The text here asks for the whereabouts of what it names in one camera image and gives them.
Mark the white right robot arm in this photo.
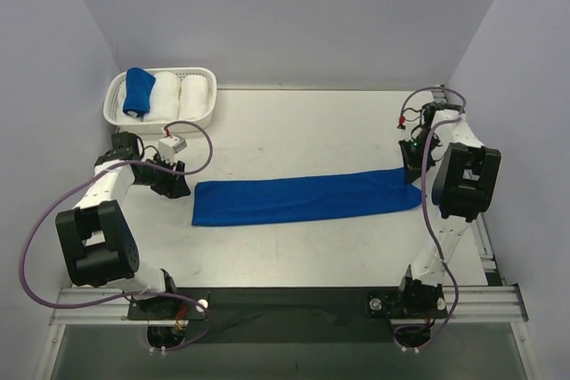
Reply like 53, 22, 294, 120
395, 101, 501, 318

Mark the right rolled white towel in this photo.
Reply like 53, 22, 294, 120
179, 75, 208, 120

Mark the blue towel pile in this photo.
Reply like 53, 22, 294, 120
191, 168, 421, 227

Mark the white plastic mesh basket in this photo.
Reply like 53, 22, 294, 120
103, 67, 217, 134

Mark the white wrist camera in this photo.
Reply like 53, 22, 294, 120
157, 130, 187, 164
397, 116, 419, 141

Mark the aluminium right side rail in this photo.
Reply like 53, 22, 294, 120
432, 85, 503, 287

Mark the aluminium rail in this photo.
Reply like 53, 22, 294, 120
432, 85, 503, 287
50, 286, 528, 326

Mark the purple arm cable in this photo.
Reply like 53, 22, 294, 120
18, 124, 216, 350
397, 85, 468, 350

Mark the aluminium front rail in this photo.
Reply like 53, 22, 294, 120
50, 286, 528, 326

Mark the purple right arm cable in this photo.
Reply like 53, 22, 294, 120
397, 85, 468, 350

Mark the rolled white towel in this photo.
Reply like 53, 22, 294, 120
143, 71, 181, 123
179, 75, 208, 120

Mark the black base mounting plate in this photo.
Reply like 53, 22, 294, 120
127, 287, 447, 344

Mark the middle rolled white towel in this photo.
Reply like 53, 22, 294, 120
143, 71, 181, 123

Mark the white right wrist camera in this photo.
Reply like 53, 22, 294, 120
397, 116, 419, 141

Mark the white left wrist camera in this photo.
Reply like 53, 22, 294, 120
157, 130, 187, 164

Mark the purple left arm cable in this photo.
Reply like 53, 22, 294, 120
18, 124, 216, 350

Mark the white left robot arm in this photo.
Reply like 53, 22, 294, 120
55, 132, 191, 319

